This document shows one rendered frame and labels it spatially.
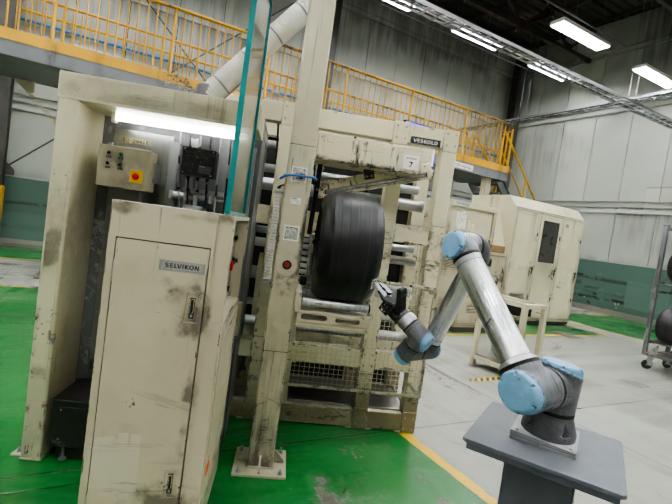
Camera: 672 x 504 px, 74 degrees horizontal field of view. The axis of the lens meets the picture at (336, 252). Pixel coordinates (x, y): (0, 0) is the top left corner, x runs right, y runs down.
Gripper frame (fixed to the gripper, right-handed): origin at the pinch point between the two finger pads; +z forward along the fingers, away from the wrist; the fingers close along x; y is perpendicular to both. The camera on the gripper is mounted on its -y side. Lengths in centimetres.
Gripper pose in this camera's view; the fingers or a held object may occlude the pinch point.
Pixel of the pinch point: (377, 283)
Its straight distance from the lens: 211.8
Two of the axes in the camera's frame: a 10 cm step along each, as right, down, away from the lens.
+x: 7.1, -2.7, 6.5
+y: -3.5, 6.6, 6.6
